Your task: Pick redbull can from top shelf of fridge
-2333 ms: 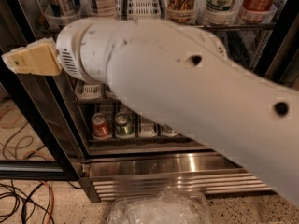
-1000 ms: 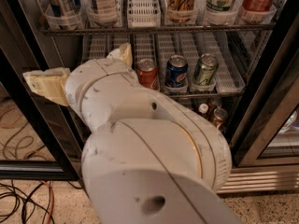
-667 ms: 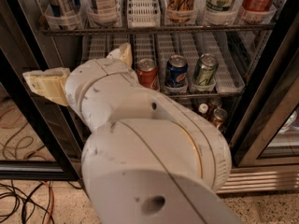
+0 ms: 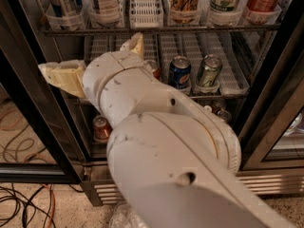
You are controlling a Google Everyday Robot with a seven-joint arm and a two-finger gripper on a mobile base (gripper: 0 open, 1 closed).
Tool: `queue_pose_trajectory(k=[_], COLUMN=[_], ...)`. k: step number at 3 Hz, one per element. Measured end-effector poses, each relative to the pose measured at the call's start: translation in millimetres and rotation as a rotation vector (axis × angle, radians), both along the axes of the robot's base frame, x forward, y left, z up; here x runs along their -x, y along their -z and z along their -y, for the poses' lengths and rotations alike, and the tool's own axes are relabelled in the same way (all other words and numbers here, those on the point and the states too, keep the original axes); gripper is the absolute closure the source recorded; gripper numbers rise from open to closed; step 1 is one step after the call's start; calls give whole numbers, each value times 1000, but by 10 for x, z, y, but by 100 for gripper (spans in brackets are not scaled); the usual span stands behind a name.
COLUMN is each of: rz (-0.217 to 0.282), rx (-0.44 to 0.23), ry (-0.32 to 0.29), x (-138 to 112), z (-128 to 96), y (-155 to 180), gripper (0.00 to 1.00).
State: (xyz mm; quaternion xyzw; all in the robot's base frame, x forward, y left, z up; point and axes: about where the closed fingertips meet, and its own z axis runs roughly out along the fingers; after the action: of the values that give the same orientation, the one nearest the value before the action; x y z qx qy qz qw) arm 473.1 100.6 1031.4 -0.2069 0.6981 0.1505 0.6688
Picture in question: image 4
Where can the brown can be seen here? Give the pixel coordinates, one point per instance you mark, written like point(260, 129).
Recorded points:
point(225, 115)
point(217, 105)

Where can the empty white middle left tray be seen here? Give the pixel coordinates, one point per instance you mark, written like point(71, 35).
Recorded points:
point(95, 46)

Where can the brown can rear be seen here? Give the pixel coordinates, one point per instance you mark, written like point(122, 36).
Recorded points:
point(217, 105)

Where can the gold tall can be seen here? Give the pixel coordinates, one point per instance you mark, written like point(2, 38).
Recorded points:
point(183, 11)

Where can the top wire shelf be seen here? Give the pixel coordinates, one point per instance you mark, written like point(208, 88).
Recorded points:
point(165, 30)

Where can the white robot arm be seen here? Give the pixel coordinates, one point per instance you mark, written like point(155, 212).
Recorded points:
point(173, 161)

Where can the green soda can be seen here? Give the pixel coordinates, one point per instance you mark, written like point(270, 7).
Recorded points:
point(209, 69)

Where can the empty white top tray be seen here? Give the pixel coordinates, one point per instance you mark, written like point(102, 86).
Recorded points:
point(146, 14)

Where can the glass fridge door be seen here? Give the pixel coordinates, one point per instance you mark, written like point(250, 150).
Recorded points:
point(20, 55)
point(278, 141)

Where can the blue pepsi can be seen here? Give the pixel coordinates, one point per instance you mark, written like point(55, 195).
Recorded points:
point(179, 72)

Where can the brown bottle white cap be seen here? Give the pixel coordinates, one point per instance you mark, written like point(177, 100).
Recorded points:
point(208, 107)

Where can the stainless steel fridge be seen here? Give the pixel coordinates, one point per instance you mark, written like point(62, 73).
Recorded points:
point(265, 57)

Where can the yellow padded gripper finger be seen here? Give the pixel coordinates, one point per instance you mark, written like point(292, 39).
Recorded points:
point(134, 44)
point(66, 75)

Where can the brown can front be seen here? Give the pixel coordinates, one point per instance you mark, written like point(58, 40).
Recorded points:
point(225, 115)

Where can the clear plastic bag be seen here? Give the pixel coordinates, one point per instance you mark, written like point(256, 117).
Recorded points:
point(124, 216)

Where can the right glass fridge door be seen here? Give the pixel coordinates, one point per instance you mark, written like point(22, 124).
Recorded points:
point(278, 141)

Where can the left glass fridge door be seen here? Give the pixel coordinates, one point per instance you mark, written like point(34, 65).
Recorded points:
point(20, 55)

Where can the white label bottle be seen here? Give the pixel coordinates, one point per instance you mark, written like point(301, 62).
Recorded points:
point(105, 12)

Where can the red coke can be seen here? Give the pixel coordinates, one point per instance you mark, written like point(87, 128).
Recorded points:
point(155, 68)

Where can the red can bottom shelf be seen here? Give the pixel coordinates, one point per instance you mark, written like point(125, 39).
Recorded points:
point(101, 129)

